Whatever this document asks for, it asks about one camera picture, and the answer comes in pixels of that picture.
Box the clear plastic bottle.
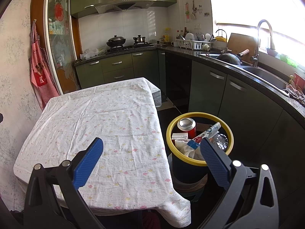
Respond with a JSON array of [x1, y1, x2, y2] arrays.
[[212, 133, 229, 152]]

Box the white blue plastic wrapper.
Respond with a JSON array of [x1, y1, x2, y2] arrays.
[[187, 122, 221, 150]]

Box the white paper towel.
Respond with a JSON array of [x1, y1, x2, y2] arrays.
[[175, 139, 204, 161]]

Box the red soda can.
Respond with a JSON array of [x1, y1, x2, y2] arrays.
[[177, 117, 197, 139]]

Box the red white milk carton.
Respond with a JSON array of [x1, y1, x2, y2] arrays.
[[171, 132, 188, 141]]

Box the yellow rimmed trash bin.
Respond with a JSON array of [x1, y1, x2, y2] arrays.
[[166, 112, 234, 193]]

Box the green kitchen cabinets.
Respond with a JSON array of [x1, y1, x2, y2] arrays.
[[75, 50, 304, 166]]

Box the steel kitchen faucet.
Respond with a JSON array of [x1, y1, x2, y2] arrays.
[[250, 19, 276, 68]]

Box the white patterned tablecloth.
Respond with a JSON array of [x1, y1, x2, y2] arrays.
[[13, 77, 192, 228]]

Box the red checkered apron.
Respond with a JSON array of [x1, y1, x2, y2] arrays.
[[30, 20, 59, 110]]

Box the black pan in sink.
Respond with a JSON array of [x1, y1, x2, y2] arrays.
[[216, 49, 250, 66]]

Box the white plastic bag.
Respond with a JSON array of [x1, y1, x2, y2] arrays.
[[80, 48, 107, 60]]

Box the wooden cutting board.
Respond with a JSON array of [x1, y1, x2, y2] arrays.
[[227, 33, 256, 64]]

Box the white dish rack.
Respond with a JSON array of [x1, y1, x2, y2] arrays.
[[176, 33, 212, 51]]

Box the black wok with lid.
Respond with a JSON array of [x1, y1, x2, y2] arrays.
[[107, 35, 126, 48]]

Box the glass sliding door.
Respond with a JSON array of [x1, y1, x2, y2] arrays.
[[43, 0, 80, 95]]

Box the small steel pot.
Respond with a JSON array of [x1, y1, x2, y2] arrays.
[[133, 35, 147, 45]]

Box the steel range hood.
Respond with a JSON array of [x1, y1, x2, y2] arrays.
[[95, 0, 166, 14]]

